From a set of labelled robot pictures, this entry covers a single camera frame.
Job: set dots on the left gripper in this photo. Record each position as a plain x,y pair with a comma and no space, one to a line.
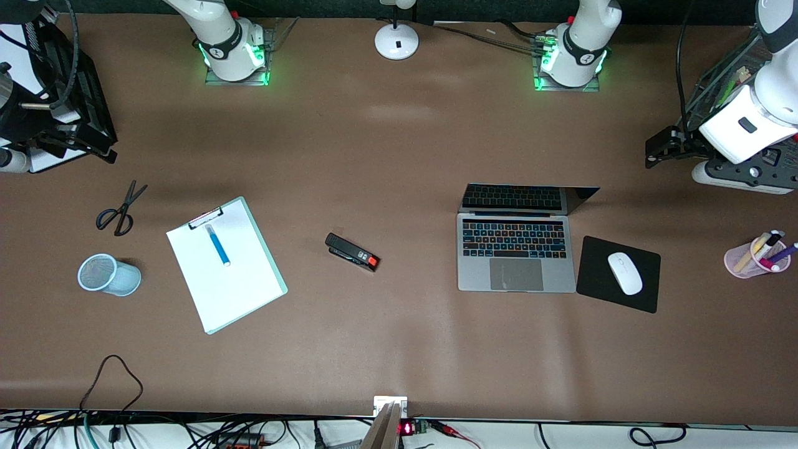
686,143

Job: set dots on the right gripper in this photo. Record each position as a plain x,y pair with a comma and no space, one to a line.
25,123

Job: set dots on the silver laptop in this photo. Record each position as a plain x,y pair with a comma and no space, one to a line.
517,274

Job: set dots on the blue marker white cap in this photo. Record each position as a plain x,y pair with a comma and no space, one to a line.
218,246

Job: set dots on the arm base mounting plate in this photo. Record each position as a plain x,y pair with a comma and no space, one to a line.
268,53
567,89

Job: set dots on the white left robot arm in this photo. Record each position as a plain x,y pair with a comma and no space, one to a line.
583,37

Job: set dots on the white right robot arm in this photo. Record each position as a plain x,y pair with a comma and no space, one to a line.
227,37

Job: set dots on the green marker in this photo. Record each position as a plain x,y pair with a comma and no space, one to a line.
728,92

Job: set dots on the black-capped white marker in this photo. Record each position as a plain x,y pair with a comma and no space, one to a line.
773,238

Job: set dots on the pink marker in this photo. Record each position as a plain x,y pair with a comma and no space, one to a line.
765,259

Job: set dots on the purple marker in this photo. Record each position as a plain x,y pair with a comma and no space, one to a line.
787,252

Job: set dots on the white paper stack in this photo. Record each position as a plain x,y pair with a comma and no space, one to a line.
22,62
56,161

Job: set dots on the black stacked document tray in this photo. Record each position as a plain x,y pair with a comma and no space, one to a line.
93,106

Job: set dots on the black scissors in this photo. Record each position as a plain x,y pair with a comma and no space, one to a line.
126,206

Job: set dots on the beige clip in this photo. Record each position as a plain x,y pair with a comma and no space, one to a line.
742,75

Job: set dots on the pink mesh pen cup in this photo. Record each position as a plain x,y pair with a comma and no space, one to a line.
730,257

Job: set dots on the white computer mouse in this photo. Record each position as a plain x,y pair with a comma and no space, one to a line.
625,273

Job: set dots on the beige pencil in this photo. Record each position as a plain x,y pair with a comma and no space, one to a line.
752,252

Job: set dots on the black mouse pad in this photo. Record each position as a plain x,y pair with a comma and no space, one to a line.
595,274

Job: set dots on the light blue mesh cup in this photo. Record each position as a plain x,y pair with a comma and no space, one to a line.
121,280

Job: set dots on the white paper sheet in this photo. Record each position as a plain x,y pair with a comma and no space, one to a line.
230,287

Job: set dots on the teal clipboard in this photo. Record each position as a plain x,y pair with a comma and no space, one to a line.
277,274

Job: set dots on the white round stand base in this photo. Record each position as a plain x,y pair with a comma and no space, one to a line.
396,43

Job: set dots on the black stapler red tip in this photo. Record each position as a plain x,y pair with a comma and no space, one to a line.
349,251

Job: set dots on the orange power strip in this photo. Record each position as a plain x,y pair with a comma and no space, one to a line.
240,444

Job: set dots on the circuit board red display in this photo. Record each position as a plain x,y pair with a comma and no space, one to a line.
416,428

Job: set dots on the grey mounting beam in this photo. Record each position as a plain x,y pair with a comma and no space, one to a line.
383,433

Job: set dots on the white bracket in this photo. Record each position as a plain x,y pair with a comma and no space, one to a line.
381,402

